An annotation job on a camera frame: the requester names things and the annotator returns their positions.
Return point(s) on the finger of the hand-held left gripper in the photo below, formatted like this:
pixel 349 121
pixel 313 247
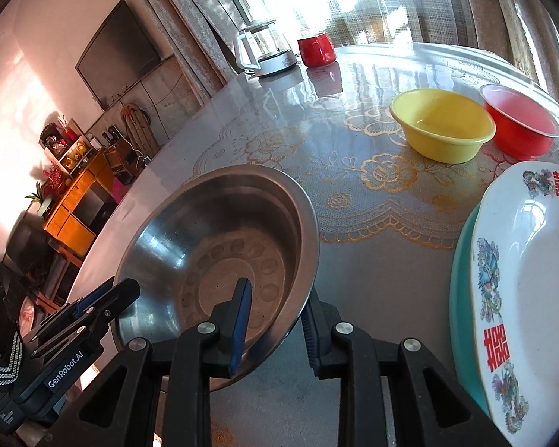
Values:
pixel 93 295
pixel 116 300

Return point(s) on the beige patterned curtain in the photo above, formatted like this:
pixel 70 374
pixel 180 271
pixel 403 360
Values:
pixel 507 4
pixel 195 23

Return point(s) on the orange wooden cabinet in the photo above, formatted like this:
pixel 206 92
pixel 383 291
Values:
pixel 74 205

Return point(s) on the large white floral plate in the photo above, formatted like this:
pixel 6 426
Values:
pixel 540 288

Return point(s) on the green potted plant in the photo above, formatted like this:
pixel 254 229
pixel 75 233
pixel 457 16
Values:
pixel 39 198

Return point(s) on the wall television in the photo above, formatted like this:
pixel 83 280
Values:
pixel 119 53

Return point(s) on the shelf with ornaments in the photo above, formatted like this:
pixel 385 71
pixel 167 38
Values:
pixel 67 146

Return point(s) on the red plastic bowl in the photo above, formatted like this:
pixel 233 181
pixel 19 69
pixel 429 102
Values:
pixel 521 121

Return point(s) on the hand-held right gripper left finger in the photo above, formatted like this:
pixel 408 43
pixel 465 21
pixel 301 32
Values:
pixel 240 326

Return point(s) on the stainless steel bowl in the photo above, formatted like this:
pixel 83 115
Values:
pixel 177 242

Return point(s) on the yellow plastic bowl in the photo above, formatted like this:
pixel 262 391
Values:
pixel 442 125

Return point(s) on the tan cactus-shaped stand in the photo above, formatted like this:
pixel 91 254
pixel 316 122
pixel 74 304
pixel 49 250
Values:
pixel 139 130

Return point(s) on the sheer white curtain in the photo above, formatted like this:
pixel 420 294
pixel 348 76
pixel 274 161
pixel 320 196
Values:
pixel 354 9

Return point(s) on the red flower decoration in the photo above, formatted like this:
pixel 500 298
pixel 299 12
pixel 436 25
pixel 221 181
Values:
pixel 53 179

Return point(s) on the red mug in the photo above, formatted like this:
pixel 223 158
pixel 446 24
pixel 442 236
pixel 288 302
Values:
pixel 316 51

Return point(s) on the glass electric kettle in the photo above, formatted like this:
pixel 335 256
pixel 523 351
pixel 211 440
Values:
pixel 270 53

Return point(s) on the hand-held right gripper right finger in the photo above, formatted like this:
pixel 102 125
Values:
pixel 313 349

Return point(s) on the teal plastic plate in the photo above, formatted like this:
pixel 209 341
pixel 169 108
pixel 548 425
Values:
pixel 461 288

